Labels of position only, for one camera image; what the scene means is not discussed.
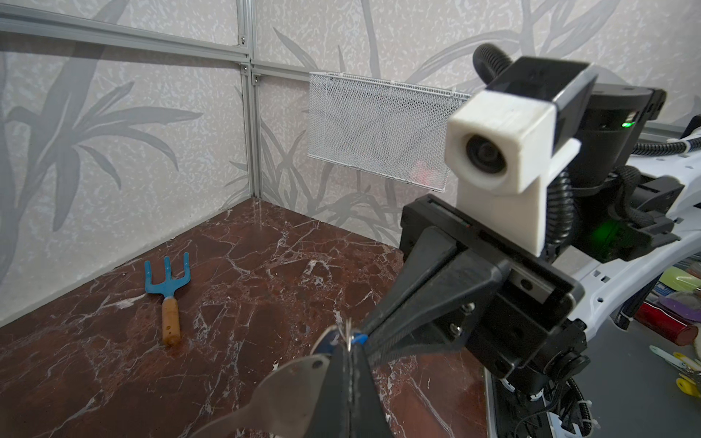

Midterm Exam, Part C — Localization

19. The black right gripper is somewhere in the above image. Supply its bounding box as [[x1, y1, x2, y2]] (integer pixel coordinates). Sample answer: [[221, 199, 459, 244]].
[[363, 195, 590, 394]]

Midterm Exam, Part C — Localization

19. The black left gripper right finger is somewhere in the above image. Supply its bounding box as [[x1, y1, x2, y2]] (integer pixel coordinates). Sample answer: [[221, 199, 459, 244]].
[[349, 346, 394, 438]]

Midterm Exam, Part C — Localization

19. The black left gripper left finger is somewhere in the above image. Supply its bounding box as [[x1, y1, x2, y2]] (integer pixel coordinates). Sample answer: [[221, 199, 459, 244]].
[[305, 350, 351, 438]]

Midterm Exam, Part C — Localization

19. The key with blue tag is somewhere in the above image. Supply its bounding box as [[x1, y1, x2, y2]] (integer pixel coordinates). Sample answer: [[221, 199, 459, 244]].
[[311, 325, 369, 357]]

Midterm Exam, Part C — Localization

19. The blue garden hand fork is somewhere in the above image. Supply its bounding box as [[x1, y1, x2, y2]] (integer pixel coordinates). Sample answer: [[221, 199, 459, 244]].
[[144, 253, 191, 347]]

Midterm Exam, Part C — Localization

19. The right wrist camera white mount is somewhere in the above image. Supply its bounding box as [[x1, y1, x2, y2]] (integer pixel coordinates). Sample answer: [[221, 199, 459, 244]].
[[444, 55, 599, 258]]

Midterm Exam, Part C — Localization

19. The white wire mesh basket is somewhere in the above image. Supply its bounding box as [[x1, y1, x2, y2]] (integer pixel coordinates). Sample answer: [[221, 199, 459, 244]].
[[308, 72, 470, 193]]

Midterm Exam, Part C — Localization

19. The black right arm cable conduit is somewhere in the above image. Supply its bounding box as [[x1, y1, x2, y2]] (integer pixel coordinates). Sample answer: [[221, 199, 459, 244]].
[[472, 42, 701, 258]]

